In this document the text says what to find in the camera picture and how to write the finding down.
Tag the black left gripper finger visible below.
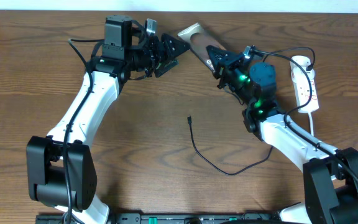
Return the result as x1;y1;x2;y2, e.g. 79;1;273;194
154;59;178;78
161;33;190;59

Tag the black charger cable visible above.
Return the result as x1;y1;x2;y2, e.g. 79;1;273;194
186;46;316;176

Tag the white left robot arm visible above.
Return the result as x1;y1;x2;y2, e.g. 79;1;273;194
26;15;190;223

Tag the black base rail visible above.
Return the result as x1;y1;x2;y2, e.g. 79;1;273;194
35;212;279;224

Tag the white power strip cord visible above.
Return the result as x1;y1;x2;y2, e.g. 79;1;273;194
308;111;315;137

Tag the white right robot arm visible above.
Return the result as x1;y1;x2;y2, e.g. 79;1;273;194
206;45;358;223

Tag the bronze Galaxy smartphone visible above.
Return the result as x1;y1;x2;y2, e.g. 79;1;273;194
177;22;226;72

